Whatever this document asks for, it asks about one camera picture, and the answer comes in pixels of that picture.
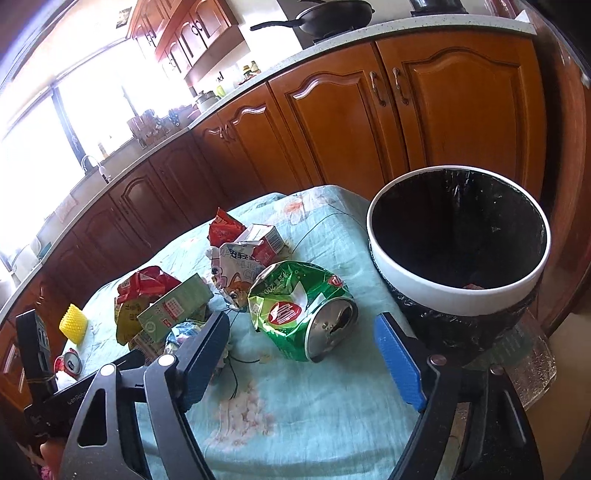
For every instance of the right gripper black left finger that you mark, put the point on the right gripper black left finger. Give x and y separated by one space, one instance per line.
198 357

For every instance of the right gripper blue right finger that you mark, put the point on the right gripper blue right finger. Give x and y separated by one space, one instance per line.
405 358

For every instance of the yellow snack wrapper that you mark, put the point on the yellow snack wrapper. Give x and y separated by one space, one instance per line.
126 318

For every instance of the crushed green can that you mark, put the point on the crushed green can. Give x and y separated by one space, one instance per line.
303 308

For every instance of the white round trash bin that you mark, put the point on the white round trash bin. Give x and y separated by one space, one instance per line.
462 251

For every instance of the kitchen faucet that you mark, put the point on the kitchen faucet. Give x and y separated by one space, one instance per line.
104 173

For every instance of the kitchen window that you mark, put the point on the kitchen window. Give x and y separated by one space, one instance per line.
82 119

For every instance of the person's left hand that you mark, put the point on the person's left hand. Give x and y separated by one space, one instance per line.
52 452

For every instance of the red crushed drink can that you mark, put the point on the red crushed drink can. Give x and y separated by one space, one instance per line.
69 363

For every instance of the green drink carton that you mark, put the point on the green drink carton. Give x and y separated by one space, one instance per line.
174 307

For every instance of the teal floral tablecloth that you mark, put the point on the teal floral tablecloth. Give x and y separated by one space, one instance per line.
268 417

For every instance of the yellow foam fruit net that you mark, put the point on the yellow foam fruit net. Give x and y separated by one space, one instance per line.
73 325

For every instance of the red snack wrapper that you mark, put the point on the red snack wrapper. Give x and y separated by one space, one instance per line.
149 282

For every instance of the red white milk carton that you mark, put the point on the red white milk carton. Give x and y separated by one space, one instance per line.
265 242

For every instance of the wooden lower cabinets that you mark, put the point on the wooden lower cabinets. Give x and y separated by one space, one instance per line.
356 116

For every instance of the wooden cabinets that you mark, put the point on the wooden cabinets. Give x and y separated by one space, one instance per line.
356 116
188 36

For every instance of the knife block with utensils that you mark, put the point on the knife block with utensils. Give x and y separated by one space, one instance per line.
148 129

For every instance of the condiment bottles group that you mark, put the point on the condiment bottles group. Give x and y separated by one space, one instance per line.
229 79

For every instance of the wooden upper cabinets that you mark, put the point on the wooden upper cabinets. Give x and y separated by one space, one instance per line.
188 36

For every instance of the black wok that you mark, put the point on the black wok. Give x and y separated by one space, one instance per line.
326 19

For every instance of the black stock pot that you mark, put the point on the black stock pot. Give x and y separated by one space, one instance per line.
437 7

